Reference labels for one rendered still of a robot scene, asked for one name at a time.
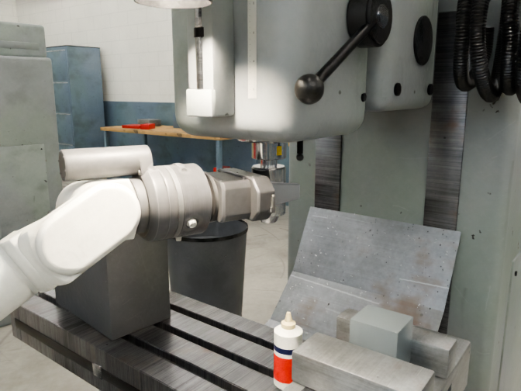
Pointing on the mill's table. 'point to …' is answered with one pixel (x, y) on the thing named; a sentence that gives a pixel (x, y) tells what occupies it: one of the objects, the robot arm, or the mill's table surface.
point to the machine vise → (422, 354)
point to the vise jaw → (354, 368)
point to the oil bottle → (284, 363)
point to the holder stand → (122, 288)
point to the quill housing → (280, 73)
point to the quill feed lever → (378, 15)
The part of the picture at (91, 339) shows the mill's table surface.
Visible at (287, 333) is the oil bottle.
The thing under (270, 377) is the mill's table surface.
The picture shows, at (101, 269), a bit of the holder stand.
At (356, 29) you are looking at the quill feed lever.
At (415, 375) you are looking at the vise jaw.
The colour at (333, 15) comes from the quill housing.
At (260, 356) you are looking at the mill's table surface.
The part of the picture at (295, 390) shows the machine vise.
